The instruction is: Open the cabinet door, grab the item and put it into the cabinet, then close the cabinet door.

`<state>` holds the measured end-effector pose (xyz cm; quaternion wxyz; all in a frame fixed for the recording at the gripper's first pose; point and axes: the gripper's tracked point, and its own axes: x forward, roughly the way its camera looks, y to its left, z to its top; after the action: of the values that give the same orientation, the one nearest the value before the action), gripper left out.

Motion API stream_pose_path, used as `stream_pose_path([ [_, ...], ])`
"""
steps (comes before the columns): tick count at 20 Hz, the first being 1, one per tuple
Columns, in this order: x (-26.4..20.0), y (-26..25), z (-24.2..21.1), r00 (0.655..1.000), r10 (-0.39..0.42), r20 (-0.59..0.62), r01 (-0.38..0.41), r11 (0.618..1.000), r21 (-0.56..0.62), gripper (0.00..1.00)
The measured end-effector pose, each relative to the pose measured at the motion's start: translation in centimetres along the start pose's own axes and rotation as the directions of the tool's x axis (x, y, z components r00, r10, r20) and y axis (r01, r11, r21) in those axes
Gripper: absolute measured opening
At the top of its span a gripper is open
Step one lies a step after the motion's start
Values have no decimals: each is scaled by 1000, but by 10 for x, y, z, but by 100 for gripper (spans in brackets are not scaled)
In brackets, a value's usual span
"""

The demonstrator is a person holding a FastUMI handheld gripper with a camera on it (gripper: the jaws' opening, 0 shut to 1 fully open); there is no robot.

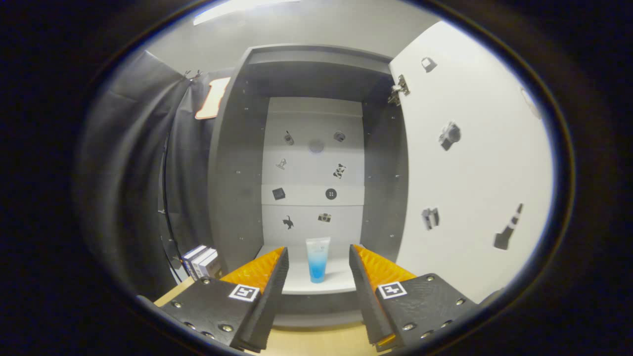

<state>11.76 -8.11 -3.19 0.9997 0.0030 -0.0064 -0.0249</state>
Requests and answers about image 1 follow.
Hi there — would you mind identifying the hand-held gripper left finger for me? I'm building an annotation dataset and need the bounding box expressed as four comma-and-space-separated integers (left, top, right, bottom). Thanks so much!
156, 246, 289, 354

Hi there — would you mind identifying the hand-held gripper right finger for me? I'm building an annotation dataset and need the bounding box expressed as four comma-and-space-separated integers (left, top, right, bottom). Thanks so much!
349, 244, 479, 353

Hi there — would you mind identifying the white and blue tube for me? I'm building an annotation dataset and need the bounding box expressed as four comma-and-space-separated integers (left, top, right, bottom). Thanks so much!
305, 236, 331, 284

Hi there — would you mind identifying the blue spine book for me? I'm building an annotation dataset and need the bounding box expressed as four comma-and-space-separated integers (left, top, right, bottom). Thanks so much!
182, 245, 208, 276

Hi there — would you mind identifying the dark grey cabinet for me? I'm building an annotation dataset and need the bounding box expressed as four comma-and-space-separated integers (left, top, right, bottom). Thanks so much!
208, 44, 411, 329

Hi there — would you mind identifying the black backdrop cloth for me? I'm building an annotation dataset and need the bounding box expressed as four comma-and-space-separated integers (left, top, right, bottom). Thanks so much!
77, 49, 233, 300

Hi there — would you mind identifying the metal door hinge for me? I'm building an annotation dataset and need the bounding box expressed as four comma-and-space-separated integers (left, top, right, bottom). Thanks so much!
388, 74, 410, 107

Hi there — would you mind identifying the thin black cable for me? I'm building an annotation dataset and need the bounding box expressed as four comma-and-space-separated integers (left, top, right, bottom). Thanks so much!
159, 133, 187, 280

